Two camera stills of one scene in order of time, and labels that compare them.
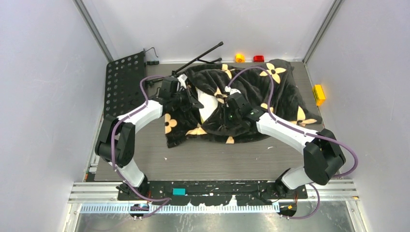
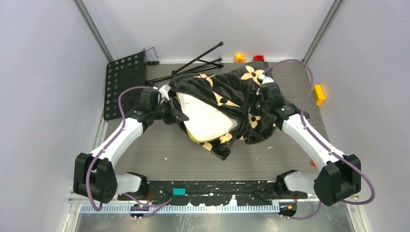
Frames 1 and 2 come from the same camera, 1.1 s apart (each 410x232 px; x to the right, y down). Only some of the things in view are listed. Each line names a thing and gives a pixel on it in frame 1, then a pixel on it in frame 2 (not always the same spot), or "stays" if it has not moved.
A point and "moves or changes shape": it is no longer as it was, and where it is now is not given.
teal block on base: [179, 191] stays
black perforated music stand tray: [124, 94] stays
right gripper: [227, 108] to [250, 95]
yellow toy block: [318, 94] stays
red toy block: [258, 58] stays
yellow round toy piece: [240, 58] stays
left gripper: [190, 100] to [175, 113]
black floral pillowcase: [243, 93] moves or changes shape
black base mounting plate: [212, 193] stays
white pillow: [208, 101] to [205, 124]
